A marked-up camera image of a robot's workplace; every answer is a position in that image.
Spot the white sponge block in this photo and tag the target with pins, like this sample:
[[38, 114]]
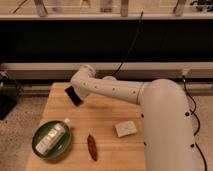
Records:
[[125, 128]]

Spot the black equipment at left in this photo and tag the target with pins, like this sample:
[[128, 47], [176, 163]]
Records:
[[7, 103]]

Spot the white plastic bottle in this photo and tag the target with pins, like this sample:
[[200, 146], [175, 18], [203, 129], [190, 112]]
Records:
[[52, 136]]

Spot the black eraser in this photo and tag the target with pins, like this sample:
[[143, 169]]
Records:
[[73, 96]]

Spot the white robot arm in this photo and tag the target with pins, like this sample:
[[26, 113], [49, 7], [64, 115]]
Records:
[[169, 142]]

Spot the green round plate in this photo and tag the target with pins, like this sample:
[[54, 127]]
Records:
[[63, 143]]

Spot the translucent plastic cup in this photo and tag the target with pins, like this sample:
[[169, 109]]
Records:
[[111, 78]]

